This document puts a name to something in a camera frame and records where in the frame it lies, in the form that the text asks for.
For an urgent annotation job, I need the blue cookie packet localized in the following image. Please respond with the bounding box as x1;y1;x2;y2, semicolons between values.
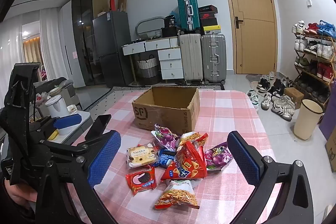
157;148;179;168

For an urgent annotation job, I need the teal suitcase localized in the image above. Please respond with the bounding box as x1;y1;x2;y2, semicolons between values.
177;0;201;32

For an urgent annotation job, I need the white desk with drawers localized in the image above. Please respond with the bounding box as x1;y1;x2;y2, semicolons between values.
122;36;181;56

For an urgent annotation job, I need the red cookie packet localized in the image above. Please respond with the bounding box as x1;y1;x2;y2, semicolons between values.
125;166;157;195

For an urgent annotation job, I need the purple gummy packet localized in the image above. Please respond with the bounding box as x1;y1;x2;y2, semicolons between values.
151;123;181;152
204;142;234;170

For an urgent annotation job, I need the grey lidded bin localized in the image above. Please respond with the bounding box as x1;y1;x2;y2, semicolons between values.
63;82;76;106

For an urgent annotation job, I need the blue plastic bag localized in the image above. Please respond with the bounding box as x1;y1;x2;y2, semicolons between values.
169;7;181;28

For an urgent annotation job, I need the small brown cardboard box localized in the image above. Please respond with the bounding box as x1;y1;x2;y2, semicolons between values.
283;87;304;109

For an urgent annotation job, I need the cream waste bin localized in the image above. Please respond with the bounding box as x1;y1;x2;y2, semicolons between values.
293;99;323;141

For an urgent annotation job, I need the woven laundry basket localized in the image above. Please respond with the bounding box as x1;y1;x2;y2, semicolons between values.
136;55;159;85

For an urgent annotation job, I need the cat print cardboard box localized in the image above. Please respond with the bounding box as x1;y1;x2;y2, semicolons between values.
325;132;336;167

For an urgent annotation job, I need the white curtain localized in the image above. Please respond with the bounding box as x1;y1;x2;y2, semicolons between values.
0;7;61;98

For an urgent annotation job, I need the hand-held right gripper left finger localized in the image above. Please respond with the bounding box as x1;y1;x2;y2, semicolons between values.
34;130;122;224

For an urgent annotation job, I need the person's left hand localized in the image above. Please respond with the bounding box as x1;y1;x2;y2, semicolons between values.
3;180;37;210

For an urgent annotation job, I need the dark grey refrigerator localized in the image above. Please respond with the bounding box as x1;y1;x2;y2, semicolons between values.
92;10;134;88

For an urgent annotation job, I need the white wardrobe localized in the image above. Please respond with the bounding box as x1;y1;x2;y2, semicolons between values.
58;0;87;88

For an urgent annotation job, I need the black printed bag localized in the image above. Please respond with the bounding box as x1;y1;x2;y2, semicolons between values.
161;15;180;37

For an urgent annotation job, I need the purple bag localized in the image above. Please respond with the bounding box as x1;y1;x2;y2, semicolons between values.
319;82;336;140

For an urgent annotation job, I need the white side cabinet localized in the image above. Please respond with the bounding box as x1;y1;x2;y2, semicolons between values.
47;110;92;146

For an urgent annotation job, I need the black smartphone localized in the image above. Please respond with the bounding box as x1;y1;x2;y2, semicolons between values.
85;114;112;139

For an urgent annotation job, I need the white kettle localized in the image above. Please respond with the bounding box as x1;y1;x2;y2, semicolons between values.
45;95;71;135

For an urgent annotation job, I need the beige suitcase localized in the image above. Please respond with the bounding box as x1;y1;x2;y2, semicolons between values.
179;33;204;84

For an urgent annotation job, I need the clear cream cake packet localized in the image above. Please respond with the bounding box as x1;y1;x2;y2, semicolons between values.
127;143;159;170

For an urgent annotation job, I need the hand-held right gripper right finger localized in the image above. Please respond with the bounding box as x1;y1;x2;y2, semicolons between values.
227;131;313;224

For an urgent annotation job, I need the silver suitcase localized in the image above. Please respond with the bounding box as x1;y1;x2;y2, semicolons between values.
201;34;227;85

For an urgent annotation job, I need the pink checked tablecloth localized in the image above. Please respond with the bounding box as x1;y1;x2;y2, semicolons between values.
63;90;286;224

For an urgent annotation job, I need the dark glass cabinet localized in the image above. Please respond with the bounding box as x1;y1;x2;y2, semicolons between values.
71;0;105;86

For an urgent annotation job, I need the pile of sneakers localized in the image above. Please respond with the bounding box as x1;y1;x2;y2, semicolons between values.
246;71;296;122

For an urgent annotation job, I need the wooden shoe rack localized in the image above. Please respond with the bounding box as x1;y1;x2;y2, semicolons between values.
293;30;336;106

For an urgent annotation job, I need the wooden door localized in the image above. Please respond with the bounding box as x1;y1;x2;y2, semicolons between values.
220;0;279;75

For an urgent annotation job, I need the black and red shoe box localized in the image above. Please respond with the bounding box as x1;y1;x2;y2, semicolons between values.
199;5;218;14

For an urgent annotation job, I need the red cone chips bag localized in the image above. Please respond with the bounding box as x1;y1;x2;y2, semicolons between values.
161;140;208;182

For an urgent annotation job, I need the grey doormat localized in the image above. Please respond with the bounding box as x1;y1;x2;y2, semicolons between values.
245;73;275;83

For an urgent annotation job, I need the shoe rack with shoes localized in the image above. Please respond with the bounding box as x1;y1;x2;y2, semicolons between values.
292;20;336;105

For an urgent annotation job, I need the oval mirror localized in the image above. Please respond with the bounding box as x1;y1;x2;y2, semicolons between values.
135;16;164;37

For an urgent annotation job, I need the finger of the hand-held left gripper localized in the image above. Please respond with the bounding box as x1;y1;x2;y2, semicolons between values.
39;130;116;161
37;113;82;135

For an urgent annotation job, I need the white drawer cabinet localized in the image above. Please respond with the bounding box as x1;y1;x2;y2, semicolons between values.
158;48;184;80

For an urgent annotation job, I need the orange noodle snack packet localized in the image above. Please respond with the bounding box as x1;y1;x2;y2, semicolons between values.
154;179;200;210
177;132;209;152

